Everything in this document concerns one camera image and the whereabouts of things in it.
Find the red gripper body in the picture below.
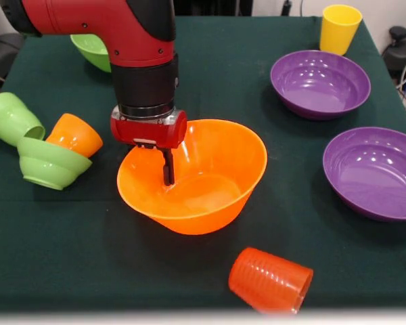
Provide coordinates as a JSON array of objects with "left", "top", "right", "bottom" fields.
[{"left": 110, "top": 105, "right": 188, "bottom": 150}]

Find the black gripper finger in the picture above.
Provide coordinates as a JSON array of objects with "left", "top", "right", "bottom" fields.
[{"left": 161, "top": 148, "right": 175, "bottom": 187}]

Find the large orange bowl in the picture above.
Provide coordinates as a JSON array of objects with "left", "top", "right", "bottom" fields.
[{"left": 116, "top": 118, "right": 269, "bottom": 236}]

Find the orange cup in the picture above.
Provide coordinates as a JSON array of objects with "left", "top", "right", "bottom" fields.
[{"left": 45, "top": 112, "right": 104, "bottom": 159}]

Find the large green bowl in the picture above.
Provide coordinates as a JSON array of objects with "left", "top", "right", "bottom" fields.
[{"left": 70, "top": 33, "right": 112, "bottom": 74}]

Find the small green bowl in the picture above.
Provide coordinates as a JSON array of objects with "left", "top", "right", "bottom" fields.
[{"left": 16, "top": 136, "right": 93, "bottom": 191}]

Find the green cup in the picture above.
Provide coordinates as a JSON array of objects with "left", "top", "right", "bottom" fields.
[{"left": 0, "top": 91, "right": 46, "bottom": 148}]

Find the red cup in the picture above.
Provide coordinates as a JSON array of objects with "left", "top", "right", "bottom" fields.
[{"left": 227, "top": 246, "right": 315, "bottom": 315}]

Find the purple bowl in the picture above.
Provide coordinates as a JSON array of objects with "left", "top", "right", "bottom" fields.
[
  {"left": 269, "top": 49, "right": 371, "bottom": 121},
  {"left": 322, "top": 127, "right": 406, "bottom": 223}
]

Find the dark green tablecloth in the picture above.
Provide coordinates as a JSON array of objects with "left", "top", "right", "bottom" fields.
[{"left": 0, "top": 13, "right": 406, "bottom": 311}]

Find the grey black machine base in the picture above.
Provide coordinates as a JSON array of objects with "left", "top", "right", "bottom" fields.
[
  {"left": 0, "top": 32, "right": 26, "bottom": 82},
  {"left": 382, "top": 26, "right": 406, "bottom": 74}
]

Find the yellow cup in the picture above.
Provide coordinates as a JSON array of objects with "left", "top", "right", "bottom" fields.
[{"left": 319, "top": 5, "right": 364, "bottom": 56}]

